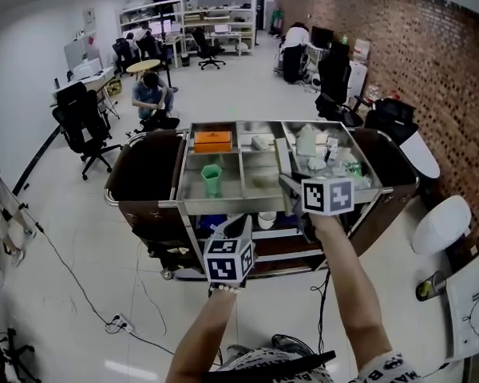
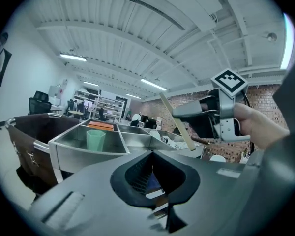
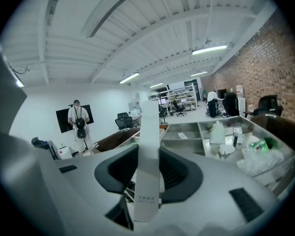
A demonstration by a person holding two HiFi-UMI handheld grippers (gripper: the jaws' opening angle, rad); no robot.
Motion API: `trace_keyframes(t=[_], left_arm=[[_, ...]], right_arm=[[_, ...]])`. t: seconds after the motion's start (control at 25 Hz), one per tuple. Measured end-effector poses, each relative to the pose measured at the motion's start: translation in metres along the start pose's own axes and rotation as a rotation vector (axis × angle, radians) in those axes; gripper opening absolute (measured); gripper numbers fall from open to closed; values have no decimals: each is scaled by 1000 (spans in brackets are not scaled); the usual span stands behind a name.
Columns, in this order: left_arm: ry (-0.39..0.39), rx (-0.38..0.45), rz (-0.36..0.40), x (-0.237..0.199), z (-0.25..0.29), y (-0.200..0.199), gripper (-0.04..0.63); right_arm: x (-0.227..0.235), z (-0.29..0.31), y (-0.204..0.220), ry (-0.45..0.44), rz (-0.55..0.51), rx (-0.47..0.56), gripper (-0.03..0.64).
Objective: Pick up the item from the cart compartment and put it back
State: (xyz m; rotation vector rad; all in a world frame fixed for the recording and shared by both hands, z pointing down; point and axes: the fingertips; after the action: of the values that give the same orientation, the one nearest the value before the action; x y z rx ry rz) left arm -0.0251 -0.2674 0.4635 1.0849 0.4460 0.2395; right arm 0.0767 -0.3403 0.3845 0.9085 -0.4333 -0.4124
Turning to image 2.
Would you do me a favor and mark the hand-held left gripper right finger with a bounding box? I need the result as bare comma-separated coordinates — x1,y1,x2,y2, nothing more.
153,149,247,236

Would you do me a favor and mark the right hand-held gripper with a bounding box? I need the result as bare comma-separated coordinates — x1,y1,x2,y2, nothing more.
172,68,251,142

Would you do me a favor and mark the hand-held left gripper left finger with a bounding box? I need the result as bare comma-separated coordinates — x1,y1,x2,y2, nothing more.
28,149,167,236

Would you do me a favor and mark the beige stick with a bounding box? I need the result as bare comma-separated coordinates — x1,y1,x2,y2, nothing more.
159,92,197,152

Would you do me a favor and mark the stainless steel service cart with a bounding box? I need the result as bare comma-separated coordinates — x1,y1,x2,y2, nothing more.
4,113,205,194

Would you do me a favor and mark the pale paper bag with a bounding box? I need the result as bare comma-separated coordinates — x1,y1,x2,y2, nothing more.
149,129,162,140

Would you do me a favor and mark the green hexagonal cup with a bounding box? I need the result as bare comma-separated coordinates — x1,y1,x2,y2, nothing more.
86,129,107,152

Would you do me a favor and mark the orange box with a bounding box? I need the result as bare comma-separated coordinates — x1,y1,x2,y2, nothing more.
87,120,115,132

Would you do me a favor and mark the person's right forearm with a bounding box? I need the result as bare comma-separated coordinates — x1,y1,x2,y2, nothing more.
258,118,291,151

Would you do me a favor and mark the brown bin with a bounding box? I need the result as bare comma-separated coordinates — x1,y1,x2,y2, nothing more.
5,114,86,189

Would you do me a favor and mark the person's right hand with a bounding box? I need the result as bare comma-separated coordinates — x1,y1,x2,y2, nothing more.
234,103,262,143

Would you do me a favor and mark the white rounded stool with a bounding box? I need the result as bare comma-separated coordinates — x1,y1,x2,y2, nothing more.
209,154,227,163

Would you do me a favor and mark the black office chair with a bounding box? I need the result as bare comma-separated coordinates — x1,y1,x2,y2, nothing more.
28,90,52,116
145,118,158,130

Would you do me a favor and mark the white storage shelf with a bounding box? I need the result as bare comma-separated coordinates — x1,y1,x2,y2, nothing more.
95,95,126,123
73,90,100,116

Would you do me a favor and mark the round wooden side table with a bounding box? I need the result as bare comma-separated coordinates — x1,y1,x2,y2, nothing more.
68,110,85,119

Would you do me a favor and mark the grey whiteboard panel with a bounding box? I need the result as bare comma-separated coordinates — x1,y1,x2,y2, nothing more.
48,84,59,99

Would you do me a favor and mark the white wall poster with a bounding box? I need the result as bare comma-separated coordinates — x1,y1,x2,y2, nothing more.
61,78,69,101

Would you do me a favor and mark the white ceiling air duct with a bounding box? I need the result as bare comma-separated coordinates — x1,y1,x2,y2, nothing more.
99,0,224,32

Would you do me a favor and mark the black wall panel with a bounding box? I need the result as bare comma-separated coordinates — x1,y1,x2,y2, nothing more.
0,48,13,87

